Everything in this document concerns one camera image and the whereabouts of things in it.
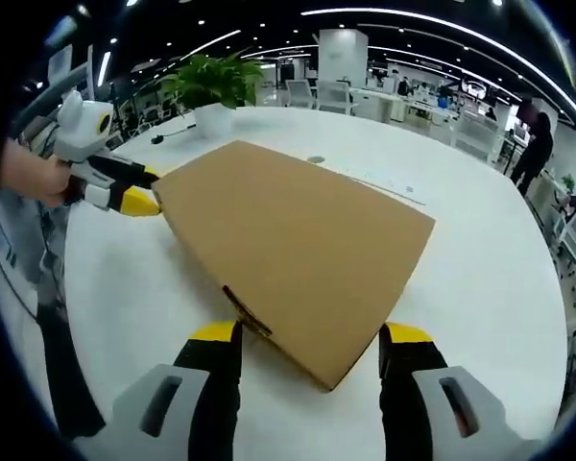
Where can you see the round table grommet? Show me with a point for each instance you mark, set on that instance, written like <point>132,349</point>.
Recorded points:
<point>316,158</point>

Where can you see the wall display screen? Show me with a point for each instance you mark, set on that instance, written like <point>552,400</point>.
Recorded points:
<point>474,89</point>

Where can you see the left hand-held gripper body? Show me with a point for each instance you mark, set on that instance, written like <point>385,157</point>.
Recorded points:
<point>81,129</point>

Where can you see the small potted plant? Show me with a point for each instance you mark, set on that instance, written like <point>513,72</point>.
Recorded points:
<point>568,183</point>

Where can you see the green potted plant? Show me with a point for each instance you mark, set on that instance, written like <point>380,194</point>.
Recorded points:
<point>216,86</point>

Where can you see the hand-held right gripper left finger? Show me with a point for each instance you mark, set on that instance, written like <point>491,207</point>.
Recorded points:
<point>206,408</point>

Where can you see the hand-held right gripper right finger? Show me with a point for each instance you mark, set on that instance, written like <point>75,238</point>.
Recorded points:
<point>413,408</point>

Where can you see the brown cardboard shoe box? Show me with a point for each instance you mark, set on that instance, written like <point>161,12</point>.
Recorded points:
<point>293,240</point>

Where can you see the person's left hand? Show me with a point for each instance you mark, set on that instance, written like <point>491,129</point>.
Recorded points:
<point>50,182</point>

